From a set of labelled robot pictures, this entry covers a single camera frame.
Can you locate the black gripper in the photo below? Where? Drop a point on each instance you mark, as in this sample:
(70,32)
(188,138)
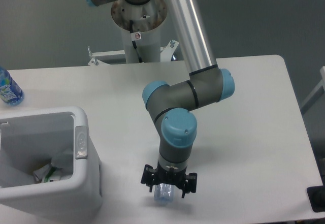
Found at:
(186,182)

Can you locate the crushed clear plastic bottle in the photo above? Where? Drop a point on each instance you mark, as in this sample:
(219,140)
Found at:
(164,194)

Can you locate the white paper wrapper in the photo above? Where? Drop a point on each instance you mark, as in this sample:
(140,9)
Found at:
(64,161)

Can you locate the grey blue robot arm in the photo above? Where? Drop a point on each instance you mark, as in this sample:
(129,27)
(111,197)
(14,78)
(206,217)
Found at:
(170,106)

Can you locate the white trash can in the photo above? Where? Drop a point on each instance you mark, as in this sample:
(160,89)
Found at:
(29,140)

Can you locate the green white wrapper in bin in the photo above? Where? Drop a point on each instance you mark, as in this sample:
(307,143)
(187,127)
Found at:
(47,173)

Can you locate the black object at table edge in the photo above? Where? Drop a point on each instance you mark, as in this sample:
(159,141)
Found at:
(316,198)

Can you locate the blue labelled water bottle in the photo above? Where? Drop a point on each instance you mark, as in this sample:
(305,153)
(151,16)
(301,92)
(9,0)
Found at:
(11,93)

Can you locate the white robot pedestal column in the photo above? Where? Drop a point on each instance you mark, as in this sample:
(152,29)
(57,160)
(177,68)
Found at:
(140,29)

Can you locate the white frame at right edge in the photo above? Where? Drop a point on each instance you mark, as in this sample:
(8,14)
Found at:
(314,95)

